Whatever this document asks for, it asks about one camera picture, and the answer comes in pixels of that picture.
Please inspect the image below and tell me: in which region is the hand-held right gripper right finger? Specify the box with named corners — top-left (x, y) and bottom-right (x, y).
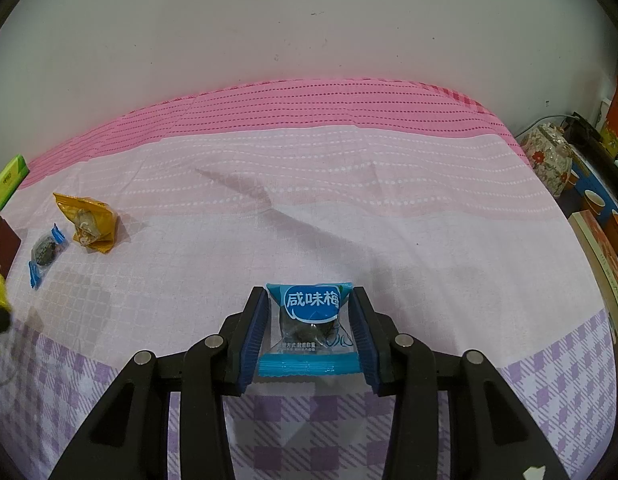
top-left (351, 286), bottom-right (572, 480)

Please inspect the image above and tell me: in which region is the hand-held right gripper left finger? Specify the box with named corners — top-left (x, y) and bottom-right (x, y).
top-left (49, 285), bottom-right (270, 480)

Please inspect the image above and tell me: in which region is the large blue plum candy packet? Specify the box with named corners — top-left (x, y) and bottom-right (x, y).
top-left (258, 281), bottom-right (360, 379)

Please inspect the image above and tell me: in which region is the brown tin box gold inside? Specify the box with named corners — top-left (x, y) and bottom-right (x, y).
top-left (0, 216), bottom-right (22, 297)

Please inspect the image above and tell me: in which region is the small blue candy packet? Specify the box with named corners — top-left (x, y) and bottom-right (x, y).
top-left (28, 224), bottom-right (70, 290)

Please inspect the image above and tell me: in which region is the green tissue box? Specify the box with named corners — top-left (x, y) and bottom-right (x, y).
top-left (0, 154), bottom-right (30, 211)

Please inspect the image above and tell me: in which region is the pink purple checked tablecloth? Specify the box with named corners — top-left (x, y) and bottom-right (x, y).
top-left (0, 78), bottom-right (618, 480)

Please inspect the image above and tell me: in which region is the orange yellow carton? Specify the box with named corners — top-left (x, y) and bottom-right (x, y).
top-left (600, 77), bottom-right (618, 157)

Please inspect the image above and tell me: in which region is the grey cable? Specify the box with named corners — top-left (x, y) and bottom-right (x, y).
top-left (514, 112), bottom-right (580, 137)

